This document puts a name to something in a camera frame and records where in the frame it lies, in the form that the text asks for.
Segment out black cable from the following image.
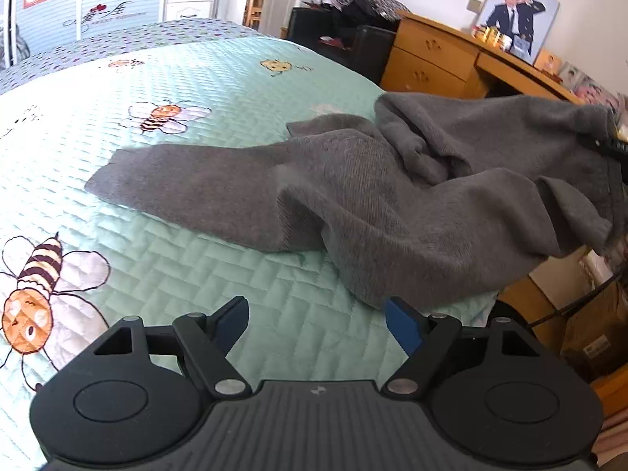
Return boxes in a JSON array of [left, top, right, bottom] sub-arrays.
[[527, 269, 625, 329]]

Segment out cardboard box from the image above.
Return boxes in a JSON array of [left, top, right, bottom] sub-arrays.
[[559, 275, 628, 384]]

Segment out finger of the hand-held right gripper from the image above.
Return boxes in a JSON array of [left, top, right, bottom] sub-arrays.
[[586, 135, 628, 161]]

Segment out mint quilted bee blanket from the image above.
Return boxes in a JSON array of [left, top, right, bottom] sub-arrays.
[[0, 39, 499, 452]]

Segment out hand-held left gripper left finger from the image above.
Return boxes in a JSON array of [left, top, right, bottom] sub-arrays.
[[91, 296, 253, 402]]

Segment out black armchair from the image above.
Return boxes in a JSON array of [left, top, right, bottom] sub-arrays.
[[287, 6, 397, 86]]

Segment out portrait canvas print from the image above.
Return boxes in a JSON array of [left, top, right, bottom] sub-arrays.
[[473, 0, 561, 66]]

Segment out pile of dark clothes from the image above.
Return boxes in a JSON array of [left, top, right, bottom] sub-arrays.
[[314, 0, 413, 23]]

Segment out grey pants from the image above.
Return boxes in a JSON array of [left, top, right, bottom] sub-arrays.
[[84, 92, 620, 311]]

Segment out wooden desk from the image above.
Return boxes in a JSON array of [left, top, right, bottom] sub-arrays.
[[380, 10, 597, 107]]

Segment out yellow box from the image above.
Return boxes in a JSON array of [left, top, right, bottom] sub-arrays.
[[470, 24, 514, 51]]

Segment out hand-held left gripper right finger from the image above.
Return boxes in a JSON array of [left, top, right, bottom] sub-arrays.
[[381, 297, 541, 400]]

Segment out small framed photo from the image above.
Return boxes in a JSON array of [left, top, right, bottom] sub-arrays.
[[534, 49, 563, 80]]

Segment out dotted purple bed sheet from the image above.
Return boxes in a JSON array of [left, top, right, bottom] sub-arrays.
[[0, 18, 259, 96]]

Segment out wooden chair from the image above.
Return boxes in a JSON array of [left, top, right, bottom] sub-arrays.
[[243, 0, 266, 31]]

